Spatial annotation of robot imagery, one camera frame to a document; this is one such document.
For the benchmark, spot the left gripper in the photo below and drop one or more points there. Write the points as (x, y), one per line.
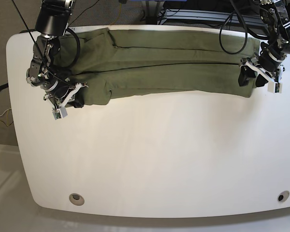
(261, 68)

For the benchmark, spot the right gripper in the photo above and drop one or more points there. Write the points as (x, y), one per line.
(60, 94)

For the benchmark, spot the olive green T-shirt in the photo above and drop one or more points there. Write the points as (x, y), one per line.
(123, 63)

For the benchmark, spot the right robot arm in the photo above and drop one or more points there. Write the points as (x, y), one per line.
(52, 22)

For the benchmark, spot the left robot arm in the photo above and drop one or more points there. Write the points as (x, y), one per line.
(274, 14)

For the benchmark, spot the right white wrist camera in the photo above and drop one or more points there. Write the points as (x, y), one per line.
(59, 113)

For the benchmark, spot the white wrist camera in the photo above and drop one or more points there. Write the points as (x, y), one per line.
(275, 87)
(59, 113)

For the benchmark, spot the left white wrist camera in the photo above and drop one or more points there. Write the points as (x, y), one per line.
(275, 87)

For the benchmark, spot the left table cable grommet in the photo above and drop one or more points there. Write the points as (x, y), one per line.
(76, 199)

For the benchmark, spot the table cable grommet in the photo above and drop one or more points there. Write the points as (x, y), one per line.
(283, 196)
(76, 199)

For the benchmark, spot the aluminium frame rail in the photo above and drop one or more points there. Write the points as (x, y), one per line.
(210, 17)

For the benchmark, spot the right table cable grommet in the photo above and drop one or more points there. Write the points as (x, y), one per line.
(283, 196)

